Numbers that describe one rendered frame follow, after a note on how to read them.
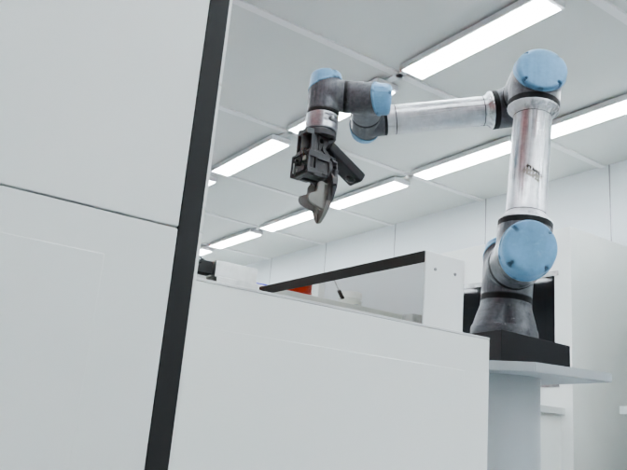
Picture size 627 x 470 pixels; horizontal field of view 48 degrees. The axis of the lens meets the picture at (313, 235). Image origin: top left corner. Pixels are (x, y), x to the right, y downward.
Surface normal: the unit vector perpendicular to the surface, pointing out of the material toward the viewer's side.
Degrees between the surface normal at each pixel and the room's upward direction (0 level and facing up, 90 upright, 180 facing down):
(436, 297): 90
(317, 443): 90
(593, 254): 90
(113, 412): 90
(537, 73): 81
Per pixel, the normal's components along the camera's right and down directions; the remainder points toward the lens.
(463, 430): 0.57, -0.17
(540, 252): -0.05, -0.17
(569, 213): -0.81, -0.22
